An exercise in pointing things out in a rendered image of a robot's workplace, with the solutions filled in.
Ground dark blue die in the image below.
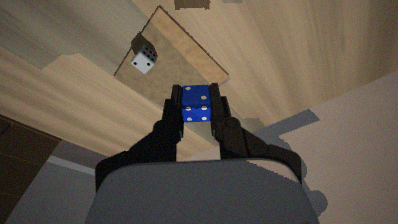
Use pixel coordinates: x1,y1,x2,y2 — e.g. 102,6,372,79
181,85,212,122

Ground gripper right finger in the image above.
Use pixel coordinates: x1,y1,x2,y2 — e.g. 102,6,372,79
209,83,302,185

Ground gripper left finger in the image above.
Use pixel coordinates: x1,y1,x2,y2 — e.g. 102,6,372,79
95,84,184,193

